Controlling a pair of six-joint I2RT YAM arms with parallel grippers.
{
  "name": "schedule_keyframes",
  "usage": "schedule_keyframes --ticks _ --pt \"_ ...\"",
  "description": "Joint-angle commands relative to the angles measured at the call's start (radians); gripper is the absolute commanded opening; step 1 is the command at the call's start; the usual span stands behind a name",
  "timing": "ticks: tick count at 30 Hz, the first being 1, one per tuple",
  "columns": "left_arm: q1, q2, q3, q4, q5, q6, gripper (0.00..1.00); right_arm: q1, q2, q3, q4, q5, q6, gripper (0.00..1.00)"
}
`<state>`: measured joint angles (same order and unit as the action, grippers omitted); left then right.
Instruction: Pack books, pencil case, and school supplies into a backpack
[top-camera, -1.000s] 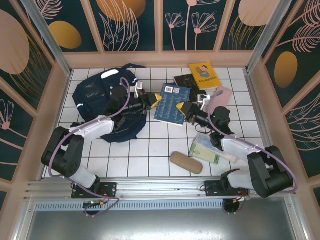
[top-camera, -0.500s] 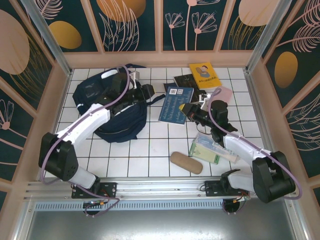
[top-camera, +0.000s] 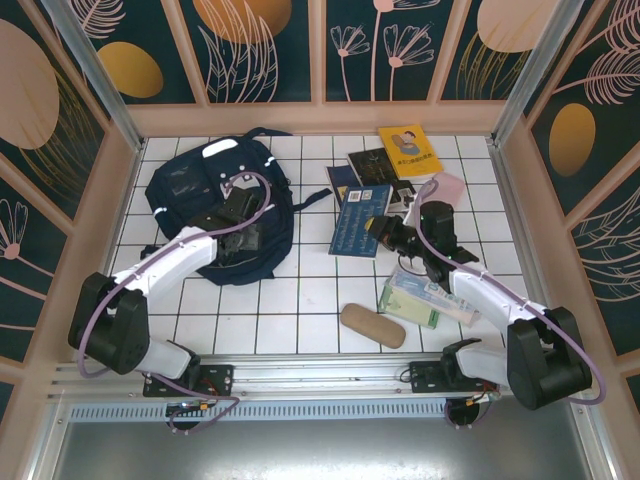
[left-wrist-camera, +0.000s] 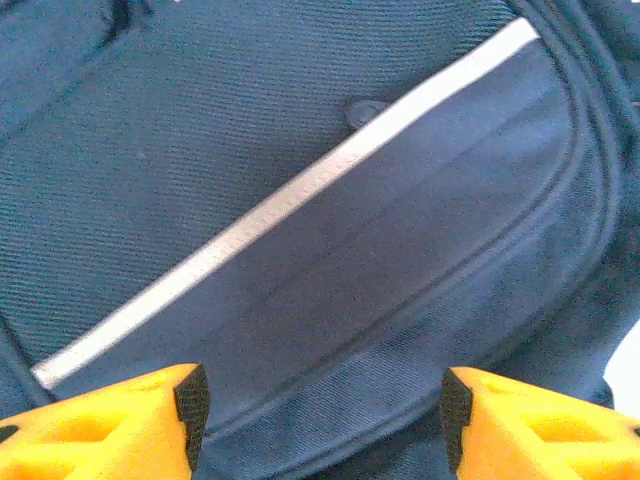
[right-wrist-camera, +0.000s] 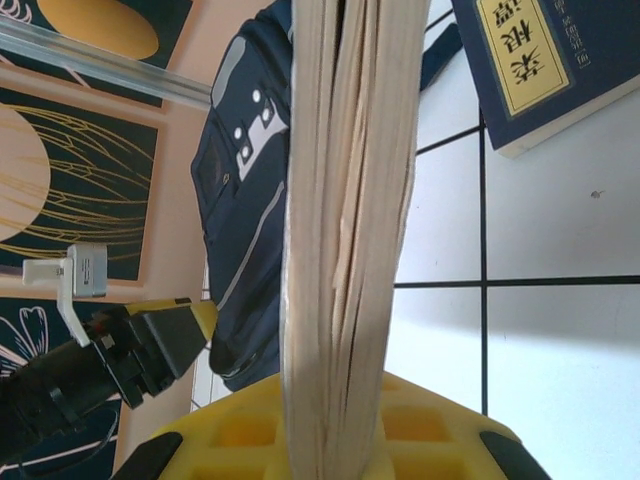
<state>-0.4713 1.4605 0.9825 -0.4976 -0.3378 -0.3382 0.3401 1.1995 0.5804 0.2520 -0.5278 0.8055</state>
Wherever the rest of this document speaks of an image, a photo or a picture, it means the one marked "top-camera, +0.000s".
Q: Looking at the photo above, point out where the blue white-text book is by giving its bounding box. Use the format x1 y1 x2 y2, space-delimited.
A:
328 183 394 261

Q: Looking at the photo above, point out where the pink pencil case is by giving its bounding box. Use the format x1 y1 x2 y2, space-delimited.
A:
409 172 465 211

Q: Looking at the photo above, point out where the navy blue backpack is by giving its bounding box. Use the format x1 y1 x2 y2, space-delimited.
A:
144 127 334 287

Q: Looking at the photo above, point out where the black cover book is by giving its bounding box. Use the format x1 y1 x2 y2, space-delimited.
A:
346 148 416 214

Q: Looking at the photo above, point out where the yellow cartoon cover book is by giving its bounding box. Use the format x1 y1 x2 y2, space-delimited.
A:
377 123 445 184

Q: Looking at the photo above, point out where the brown glasses case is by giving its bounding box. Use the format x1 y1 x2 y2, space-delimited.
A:
340 302 405 349

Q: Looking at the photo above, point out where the grey metal sheet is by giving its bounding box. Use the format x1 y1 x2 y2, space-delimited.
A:
49 419 609 480

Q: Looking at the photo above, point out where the aluminium side rail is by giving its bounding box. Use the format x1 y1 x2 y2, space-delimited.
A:
487 137 569 357

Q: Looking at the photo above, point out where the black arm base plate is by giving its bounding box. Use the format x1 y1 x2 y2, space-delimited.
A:
408 360 501 396
143 363 235 399

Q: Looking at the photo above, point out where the aluminium mounting rail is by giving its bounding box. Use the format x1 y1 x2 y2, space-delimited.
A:
47 353 596 404

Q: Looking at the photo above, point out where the small wired circuit board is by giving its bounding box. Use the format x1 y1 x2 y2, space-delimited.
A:
464 389 501 407
167 399 221 416

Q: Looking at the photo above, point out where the aluminium corner post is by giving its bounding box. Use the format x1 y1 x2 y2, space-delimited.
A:
491 0 586 146
39 0 147 154

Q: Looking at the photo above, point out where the slotted grey cable duct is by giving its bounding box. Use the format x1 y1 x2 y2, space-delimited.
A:
67 403 451 424

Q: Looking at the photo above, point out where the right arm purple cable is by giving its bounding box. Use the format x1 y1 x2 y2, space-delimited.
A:
412 179 606 431

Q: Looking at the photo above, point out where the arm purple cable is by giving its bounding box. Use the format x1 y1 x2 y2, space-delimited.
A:
74 171 276 436
412 179 606 431

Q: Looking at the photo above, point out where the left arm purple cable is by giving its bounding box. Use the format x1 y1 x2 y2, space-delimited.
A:
74 171 276 436

